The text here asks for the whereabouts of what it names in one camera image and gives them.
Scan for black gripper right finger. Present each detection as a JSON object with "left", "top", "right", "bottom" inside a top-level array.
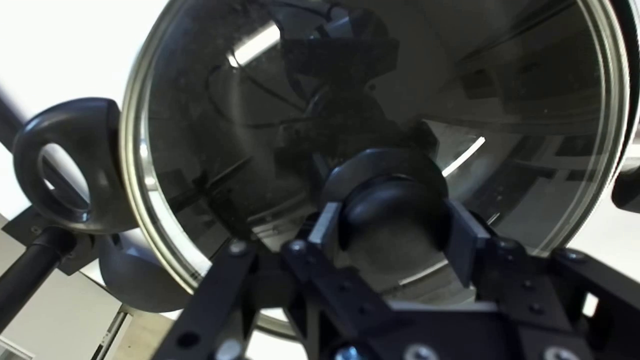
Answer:
[{"left": 444, "top": 198, "right": 640, "bottom": 360}]

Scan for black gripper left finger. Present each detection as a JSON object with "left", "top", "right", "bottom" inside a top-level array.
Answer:
[{"left": 155, "top": 200, "right": 388, "bottom": 360}]

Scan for glass lid with black knob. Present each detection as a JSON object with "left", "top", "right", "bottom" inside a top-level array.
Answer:
[{"left": 117, "top": 0, "right": 632, "bottom": 339}]

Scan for black cooking pot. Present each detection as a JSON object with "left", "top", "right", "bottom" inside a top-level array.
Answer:
[{"left": 9, "top": 0, "right": 640, "bottom": 316}]

